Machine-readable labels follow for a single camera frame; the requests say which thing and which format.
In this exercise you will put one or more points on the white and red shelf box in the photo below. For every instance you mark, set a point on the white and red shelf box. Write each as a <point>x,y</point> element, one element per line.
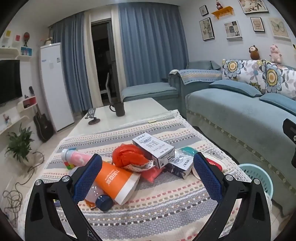
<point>27,103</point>

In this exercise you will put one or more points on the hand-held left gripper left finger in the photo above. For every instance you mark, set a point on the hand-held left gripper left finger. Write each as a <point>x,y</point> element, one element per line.
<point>86,178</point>

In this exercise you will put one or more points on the pink pig plush toy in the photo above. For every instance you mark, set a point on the pink pig plush toy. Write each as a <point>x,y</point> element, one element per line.
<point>275,53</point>

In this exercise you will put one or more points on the white tall appliance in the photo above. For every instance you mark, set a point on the white tall appliance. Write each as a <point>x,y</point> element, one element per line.
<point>55,88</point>

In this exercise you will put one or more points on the white low wall shelf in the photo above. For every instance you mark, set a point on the white low wall shelf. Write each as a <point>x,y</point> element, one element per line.
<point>13,124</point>

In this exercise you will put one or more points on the pink soft packet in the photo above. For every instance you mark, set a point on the pink soft packet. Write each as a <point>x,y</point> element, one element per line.
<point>151,175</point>

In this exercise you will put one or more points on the blue patterned armrest cover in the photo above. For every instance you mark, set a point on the blue patterned armrest cover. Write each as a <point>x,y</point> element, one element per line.
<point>196,75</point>

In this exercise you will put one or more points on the black framed butterfly picture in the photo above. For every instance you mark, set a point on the black framed butterfly picture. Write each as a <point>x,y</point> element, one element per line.
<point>257,24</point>

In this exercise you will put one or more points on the white milk carton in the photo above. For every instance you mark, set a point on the white milk carton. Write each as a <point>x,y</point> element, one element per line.
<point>180,165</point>
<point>152,148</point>

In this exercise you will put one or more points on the butterfly canvas picture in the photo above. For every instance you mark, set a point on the butterfly canvas picture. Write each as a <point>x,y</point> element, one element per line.
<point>278,27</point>

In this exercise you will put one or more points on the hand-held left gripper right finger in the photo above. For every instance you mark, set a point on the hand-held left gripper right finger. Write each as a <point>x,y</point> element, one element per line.
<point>205,178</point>

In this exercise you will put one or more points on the cream curtain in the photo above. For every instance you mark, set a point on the cream curtain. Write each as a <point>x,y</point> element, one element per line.
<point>92,64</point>

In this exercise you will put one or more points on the colourful puzzle cube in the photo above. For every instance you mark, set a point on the colourful puzzle cube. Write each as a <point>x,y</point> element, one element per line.
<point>69,165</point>

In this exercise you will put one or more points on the metal phone stand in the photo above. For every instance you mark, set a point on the metal phone stand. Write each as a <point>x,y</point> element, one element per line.
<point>92,117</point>

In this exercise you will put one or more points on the yellow wall shelf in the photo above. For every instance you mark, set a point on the yellow wall shelf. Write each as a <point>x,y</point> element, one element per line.
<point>222,12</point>

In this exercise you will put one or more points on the striped woven tablecloth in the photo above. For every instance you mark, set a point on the striped woven tablecloth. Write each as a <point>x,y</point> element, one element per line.
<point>161,204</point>

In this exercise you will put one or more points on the red and white paper bowl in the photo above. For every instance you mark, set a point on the red and white paper bowl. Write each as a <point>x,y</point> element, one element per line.
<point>214,163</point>

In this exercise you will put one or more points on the black acoustic guitar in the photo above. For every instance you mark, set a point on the black acoustic guitar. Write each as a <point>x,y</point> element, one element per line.
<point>44,127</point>

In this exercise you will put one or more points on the orange and white paper cup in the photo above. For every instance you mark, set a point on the orange and white paper cup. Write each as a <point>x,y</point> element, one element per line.
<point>115,180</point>

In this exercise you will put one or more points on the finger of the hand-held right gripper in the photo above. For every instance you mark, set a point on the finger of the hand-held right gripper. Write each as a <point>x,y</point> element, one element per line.
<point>290,131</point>

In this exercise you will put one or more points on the light blue plastic basket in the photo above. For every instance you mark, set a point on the light blue plastic basket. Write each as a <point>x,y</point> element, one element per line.
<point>252,170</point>

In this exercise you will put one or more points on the dark brown mug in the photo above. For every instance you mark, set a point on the dark brown mug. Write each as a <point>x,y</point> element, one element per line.
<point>119,109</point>

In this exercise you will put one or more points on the clear bottle with blue cap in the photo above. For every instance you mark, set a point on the clear bottle with blue cap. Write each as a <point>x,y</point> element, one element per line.
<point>104,201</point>

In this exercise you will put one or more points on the white polka dot ribbon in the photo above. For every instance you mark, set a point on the white polka dot ribbon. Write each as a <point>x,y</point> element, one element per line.
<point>143,166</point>

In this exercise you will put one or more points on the plain blue cushion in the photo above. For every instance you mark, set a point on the plain blue cushion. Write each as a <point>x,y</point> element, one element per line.
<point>279,100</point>
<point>235,88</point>

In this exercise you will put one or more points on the pink bottle with grey cap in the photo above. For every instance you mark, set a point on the pink bottle with grey cap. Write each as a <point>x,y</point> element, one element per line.
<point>76,158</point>

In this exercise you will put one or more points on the floral painting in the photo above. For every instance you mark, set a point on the floral painting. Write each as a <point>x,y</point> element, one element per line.
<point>253,5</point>

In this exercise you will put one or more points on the black television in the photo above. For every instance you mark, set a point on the black television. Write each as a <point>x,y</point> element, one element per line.
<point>9,81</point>

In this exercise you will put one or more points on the blue sofa back cushion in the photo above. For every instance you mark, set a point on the blue sofa back cushion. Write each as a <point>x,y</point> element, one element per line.
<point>201,65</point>

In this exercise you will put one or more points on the brown monkey plush toy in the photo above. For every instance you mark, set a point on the brown monkey plush toy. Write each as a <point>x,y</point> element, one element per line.
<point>254,53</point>

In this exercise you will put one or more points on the red gourd ornament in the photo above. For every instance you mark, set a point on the red gourd ornament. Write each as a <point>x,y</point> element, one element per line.
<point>219,5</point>

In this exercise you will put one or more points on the small black picture frame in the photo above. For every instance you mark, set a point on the small black picture frame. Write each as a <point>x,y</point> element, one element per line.
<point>204,10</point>

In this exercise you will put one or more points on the teal plastic lid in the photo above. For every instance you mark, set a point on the teal plastic lid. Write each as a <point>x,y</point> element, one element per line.
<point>188,151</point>

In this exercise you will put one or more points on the blue curtain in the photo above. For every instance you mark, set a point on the blue curtain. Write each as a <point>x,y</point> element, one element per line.
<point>71,58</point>
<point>152,46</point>

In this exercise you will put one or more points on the blue fabric sofa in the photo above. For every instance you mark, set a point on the blue fabric sofa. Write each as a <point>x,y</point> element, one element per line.
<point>231,115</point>

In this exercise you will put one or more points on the newsprint canvas picture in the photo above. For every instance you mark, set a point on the newsprint canvas picture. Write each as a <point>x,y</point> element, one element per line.
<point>233,29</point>

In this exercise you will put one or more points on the orange plastic bag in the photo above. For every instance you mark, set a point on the orange plastic bag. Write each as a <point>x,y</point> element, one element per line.
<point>129,155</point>

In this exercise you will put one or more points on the white chair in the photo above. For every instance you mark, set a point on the white chair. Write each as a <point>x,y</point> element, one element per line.
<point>106,83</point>

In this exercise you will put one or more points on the green potted plant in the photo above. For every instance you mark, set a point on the green potted plant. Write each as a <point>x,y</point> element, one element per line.
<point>19,143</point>

